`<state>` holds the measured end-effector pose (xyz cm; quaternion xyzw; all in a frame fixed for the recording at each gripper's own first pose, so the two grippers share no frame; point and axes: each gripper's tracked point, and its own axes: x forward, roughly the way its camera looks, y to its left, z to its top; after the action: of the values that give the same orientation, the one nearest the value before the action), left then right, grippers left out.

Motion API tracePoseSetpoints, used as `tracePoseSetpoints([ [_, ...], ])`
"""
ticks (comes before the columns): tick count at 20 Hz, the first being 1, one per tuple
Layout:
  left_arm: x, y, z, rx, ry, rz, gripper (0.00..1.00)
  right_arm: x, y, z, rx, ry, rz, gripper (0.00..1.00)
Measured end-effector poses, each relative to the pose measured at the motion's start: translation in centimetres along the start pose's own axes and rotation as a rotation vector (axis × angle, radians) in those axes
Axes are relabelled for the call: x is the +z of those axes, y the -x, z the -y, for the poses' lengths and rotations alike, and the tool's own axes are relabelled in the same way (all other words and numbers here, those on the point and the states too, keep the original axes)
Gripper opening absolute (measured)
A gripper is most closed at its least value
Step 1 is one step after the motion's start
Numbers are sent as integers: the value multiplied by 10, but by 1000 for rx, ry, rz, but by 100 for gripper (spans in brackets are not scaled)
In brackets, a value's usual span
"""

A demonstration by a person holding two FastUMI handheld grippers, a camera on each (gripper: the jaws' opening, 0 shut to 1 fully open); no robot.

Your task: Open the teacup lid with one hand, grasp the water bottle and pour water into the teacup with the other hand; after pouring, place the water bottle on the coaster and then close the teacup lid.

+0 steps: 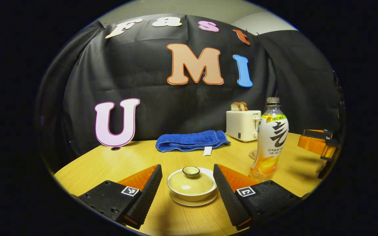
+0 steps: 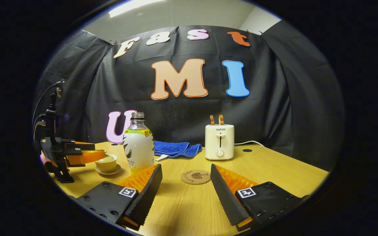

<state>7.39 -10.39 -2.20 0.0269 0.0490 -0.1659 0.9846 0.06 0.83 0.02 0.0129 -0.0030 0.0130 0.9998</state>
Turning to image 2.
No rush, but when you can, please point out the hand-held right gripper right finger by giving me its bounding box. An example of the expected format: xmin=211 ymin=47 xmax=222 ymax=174
xmin=210 ymin=164 xmax=303 ymax=231

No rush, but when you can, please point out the white toaster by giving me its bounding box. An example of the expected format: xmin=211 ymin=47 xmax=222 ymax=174
xmin=205 ymin=124 xmax=235 ymax=161

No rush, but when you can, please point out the white teacup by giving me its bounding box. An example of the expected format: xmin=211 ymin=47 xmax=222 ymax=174
xmin=95 ymin=154 xmax=118 ymax=173

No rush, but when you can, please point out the black cable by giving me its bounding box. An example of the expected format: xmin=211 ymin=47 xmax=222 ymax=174
xmin=31 ymin=81 xmax=64 ymax=131

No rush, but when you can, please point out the white power cable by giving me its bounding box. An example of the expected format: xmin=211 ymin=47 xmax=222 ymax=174
xmin=234 ymin=141 xmax=265 ymax=147

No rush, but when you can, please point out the white orange water bottle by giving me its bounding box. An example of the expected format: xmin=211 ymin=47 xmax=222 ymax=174
xmin=123 ymin=112 xmax=155 ymax=176

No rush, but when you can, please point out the round cork coaster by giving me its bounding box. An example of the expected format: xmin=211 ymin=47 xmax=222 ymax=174
xmin=180 ymin=169 xmax=211 ymax=185

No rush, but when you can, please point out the blue towel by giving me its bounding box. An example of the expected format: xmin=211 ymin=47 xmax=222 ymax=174
xmin=154 ymin=141 xmax=203 ymax=161

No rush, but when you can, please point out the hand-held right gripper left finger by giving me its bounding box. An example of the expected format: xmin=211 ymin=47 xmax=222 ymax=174
xmin=76 ymin=164 xmax=163 ymax=231

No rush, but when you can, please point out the black backdrop cloth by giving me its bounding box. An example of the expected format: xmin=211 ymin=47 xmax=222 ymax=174
xmin=33 ymin=20 xmax=345 ymax=171

